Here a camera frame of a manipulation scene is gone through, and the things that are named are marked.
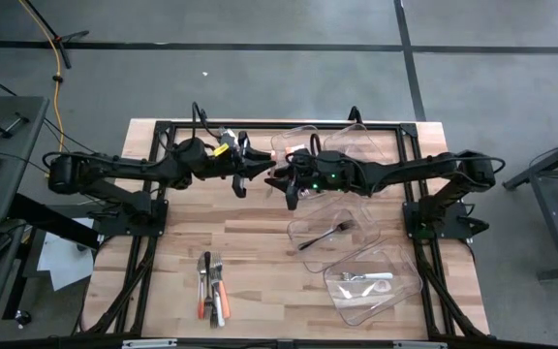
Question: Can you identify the yellow cable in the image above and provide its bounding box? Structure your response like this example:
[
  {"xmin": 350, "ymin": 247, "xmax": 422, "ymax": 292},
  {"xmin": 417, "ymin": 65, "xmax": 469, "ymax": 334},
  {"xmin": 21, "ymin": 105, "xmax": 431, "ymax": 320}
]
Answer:
[{"xmin": 16, "ymin": 0, "xmax": 67, "ymax": 156}]

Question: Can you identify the black metal table frame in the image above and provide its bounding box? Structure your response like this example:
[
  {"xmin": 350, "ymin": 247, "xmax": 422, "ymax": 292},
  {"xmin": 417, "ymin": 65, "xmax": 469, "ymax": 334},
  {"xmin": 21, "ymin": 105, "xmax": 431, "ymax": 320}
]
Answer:
[{"xmin": 7, "ymin": 119, "xmax": 492, "ymax": 341}]

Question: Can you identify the clear plastic bin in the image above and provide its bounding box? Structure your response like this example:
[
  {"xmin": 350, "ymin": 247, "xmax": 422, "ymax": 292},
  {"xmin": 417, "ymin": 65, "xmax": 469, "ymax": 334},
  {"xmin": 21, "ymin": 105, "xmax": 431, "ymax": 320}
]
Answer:
[
  {"xmin": 323, "ymin": 122, "xmax": 396, "ymax": 161},
  {"xmin": 323, "ymin": 241, "xmax": 424, "ymax": 327},
  {"xmin": 286, "ymin": 196, "xmax": 383, "ymax": 274},
  {"xmin": 269, "ymin": 124, "xmax": 344, "ymax": 203}
]

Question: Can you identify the silver aluminium extrusion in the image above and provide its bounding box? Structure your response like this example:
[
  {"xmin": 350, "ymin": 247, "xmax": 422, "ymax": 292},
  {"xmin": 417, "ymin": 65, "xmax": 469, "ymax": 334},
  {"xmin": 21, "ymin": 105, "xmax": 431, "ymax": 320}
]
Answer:
[
  {"xmin": 392, "ymin": 340, "xmax": 449, "ymax": 349},
  {"xmin": 121, "ymin": 338, "xmax": 178, "ymax": 349}
]

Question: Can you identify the white paper sheet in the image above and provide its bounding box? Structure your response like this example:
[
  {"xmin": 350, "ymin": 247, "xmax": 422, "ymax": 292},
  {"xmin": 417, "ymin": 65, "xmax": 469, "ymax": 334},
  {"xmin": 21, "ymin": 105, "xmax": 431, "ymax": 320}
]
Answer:
[{"xmin": 36, "ymin": 217, "xmax": 97, "ymax": 292}]

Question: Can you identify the black tripod stand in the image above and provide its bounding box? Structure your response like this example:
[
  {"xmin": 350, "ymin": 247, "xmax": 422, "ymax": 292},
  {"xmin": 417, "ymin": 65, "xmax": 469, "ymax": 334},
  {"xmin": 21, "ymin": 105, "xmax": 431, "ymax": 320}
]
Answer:
[{"xmin": 16, "ymin": 0, "xmax": 91, "ymax": 70}]

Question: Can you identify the white-handled fork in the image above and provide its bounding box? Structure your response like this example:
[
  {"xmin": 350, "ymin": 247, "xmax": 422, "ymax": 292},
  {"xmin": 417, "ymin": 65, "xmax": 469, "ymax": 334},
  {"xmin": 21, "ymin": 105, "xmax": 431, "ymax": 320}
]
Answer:
[
  {"xmin": 210, "ymin": 265, "xmax": 227, "ymax": 327},
  {"xmin": 340, "ymin": 271, "xmax": 395, "ymax": 283}
]

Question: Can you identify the wooden-handled fork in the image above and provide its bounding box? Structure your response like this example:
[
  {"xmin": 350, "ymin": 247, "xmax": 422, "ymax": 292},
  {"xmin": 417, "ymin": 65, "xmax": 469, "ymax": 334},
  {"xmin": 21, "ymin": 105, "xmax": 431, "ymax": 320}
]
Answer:
[{"xmin": 297, "ymin": 219, "xmax": 357, "ymax": 251}]

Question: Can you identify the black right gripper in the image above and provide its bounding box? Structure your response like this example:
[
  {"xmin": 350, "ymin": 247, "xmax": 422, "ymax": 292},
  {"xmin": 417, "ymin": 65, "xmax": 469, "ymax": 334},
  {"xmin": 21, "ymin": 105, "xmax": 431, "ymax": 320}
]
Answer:
[{"xmin": 263, "ymin": 146, "xmax": 328, "ymax": 211}]

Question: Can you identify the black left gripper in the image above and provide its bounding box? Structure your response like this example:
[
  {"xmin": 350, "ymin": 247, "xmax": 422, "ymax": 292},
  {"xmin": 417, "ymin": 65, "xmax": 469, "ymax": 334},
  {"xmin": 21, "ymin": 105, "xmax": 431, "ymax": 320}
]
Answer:
[{"xmin": 206, "ymin": 129, "xmax": 278, "ymax": 200}]

